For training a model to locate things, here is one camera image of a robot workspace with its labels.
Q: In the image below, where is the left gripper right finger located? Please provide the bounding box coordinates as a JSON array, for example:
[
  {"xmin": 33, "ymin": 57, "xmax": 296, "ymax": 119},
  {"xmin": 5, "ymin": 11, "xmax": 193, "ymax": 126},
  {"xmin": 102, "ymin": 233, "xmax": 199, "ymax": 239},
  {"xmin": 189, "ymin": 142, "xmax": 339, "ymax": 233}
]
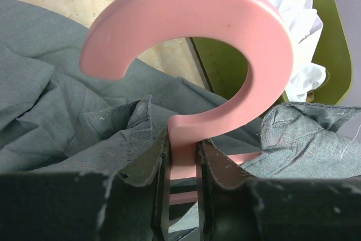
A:
[{"xmin": 196, "ymin": 140, "xmax": 360, "ymax": 240}]

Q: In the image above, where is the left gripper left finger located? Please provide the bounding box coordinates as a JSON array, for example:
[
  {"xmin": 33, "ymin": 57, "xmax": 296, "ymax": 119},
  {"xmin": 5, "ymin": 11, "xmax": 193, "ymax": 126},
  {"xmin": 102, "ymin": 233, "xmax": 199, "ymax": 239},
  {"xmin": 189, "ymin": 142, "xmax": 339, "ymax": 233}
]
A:
[{"xmin": 1, "ymin": 130, "xmax": 170, "ymax": 240}]

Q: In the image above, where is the grey shirt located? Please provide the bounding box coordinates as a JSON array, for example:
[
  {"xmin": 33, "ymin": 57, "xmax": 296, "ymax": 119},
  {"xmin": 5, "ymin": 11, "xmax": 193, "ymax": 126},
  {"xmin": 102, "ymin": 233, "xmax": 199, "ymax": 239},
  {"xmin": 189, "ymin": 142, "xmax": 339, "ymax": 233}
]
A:
[{"xmin": 0, "ymin": 0, "xmax": 361, "ymax": 241}]

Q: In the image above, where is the pink hanger with grey shirt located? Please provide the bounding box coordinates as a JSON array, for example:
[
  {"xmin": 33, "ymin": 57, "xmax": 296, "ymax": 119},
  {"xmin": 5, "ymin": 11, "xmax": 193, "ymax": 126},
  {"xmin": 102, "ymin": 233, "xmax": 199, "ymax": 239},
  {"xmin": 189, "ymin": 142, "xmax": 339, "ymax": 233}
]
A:
[{"xmin": 80, "ymin": 0, "xmax": 293, "ymax": 180}]

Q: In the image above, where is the white shirt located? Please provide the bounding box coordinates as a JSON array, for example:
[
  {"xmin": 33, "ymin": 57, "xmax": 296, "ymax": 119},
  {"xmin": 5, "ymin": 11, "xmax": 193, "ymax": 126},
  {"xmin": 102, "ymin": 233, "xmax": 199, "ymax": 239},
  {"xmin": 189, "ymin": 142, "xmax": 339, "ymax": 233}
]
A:
[{"xmin": 268, "ymin": 0, "xmax": 326, "ymax": 102}]

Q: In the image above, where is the green plastic basket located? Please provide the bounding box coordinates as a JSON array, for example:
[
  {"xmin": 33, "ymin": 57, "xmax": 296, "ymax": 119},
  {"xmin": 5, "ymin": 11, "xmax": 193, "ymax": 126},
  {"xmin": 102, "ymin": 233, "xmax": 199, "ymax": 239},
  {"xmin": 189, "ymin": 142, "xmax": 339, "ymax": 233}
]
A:
[{"xmin": 189, "ymin": 0, "xmax": 353, "ymax": 104}]

